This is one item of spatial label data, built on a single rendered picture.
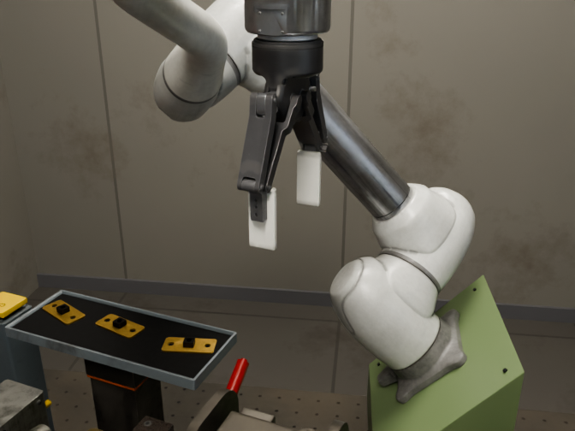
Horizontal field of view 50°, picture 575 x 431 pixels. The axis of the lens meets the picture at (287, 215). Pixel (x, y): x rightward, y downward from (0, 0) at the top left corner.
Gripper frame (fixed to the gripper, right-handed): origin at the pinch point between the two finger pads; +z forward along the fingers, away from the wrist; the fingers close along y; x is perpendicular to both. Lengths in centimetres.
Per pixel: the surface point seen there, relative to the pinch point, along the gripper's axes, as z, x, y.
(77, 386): 76, -76, -39
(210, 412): 27.2, -8.4, 5.8
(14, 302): 30, -58, -9
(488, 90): 28, 1, -233
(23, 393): 35, -42, 5
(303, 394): 76, -20, -59
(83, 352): 30.1, -35.8, -1.5
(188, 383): 30.2, -16.5, -1.5
